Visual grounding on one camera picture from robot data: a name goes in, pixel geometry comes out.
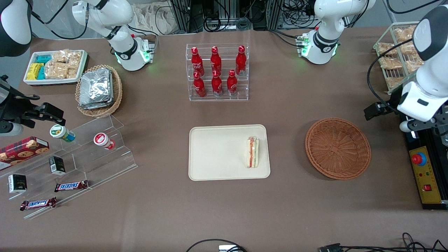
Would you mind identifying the brown round wicker basket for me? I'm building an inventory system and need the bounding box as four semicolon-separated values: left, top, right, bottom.
305;118;372;181

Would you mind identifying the white wire rack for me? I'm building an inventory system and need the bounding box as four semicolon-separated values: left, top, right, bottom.
373;22;429;95

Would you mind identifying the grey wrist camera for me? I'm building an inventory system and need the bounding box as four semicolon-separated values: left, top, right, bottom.
0;121;24;137
399;120;419;133

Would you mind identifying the green lid drink cup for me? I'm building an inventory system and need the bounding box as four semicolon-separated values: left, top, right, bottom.
49;124;76;143

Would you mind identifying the brown snickers bar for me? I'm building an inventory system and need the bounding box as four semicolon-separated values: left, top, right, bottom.
54;180;89;193
20;197;57;211

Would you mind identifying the yellow emergency stop box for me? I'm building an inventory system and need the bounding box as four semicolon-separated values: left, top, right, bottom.
402;130;448;210

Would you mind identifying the small black box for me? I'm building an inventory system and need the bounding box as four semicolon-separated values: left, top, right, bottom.
49;156;66;175
8;174;27;194

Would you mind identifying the silver foil packets stack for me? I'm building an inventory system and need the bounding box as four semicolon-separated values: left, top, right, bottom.
79;68;114;110

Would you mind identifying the clear acrylic stepped display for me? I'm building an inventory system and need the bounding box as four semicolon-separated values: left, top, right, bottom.
0;114;138;220

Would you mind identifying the white rectangular snack tray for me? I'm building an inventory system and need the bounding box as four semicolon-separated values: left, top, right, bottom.
23;49;88;86

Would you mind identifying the red cola bottle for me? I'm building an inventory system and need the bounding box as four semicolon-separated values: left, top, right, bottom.
235;45;247;76
210;46;222;75
227;69;238;97
211;70;223;97
191;47;205;77
193;72;207;98

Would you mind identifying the cream plastic tray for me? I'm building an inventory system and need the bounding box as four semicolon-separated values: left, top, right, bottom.
189;124;271;181

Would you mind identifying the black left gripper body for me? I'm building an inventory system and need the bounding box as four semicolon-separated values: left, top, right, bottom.
380;95;402;117

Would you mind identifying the black background cable tangle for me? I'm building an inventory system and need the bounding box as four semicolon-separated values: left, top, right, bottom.
203;0;270;33

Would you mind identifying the light oval wicker basket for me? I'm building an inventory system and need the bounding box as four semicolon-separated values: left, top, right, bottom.
75;64;123;118

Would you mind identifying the triangular sandwich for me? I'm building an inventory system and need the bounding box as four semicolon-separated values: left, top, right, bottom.
246;137;260;169

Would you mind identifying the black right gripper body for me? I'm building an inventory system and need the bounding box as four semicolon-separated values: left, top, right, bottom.
0;75;43;128

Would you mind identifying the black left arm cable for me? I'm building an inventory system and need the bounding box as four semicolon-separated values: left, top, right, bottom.
367;38;414;113

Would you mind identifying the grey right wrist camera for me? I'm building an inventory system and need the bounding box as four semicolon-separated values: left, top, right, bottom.
0;121;24;137

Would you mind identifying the black cable bundle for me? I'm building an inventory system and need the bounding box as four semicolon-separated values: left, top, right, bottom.
340;232;448;252

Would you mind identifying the red tartan cookie box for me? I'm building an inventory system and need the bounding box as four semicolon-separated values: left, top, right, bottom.
0;136;50;171

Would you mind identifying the aluminium frame post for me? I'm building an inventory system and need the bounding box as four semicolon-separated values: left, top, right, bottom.
267;0;285;30
170;0;204;34

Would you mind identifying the black looped cable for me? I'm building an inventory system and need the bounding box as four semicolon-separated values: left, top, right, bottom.
185;239;247;252

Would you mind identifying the clear acrylic bottle rack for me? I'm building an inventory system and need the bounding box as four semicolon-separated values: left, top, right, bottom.
186;43;249;102

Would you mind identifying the yellow snack pack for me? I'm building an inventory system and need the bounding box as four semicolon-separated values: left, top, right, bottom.
27;63;43;81

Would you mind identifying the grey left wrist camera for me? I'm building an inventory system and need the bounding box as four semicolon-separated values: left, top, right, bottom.
399;120;419;133

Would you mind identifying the red lid drink cup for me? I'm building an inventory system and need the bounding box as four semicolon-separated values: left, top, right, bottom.
93;132;116;151

